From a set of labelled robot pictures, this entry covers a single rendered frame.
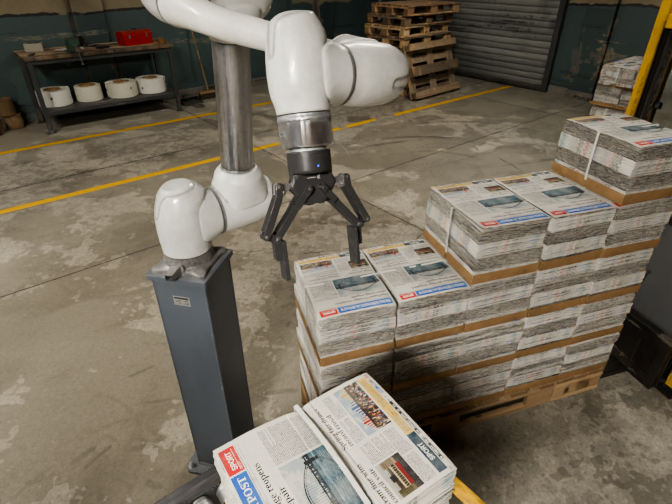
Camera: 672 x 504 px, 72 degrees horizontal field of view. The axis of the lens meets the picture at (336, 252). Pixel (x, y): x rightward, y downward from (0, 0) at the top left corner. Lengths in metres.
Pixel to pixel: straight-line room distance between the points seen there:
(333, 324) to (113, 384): 1.45
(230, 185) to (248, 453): 0.81
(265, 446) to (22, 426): 1.87
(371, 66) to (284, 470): 0.74
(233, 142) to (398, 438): 0.92
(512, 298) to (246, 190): 1.10
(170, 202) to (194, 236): 0.12
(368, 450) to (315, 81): 0.68
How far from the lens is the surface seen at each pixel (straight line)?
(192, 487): 1.24
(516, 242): 1.77
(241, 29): 1.02
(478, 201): 1.83
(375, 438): 0.99
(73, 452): 2.50
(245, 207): 1.49
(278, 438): 0.99
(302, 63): 0.76
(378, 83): 0.85
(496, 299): 1.89
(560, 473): 2.36
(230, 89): 1.36
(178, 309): 1.61
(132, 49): 7.08
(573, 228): 1.91
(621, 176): 2.01
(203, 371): 1.77
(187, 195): 1.42
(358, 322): 1.61
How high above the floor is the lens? 1.83
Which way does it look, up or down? 32 degrees down
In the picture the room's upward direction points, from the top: straight up
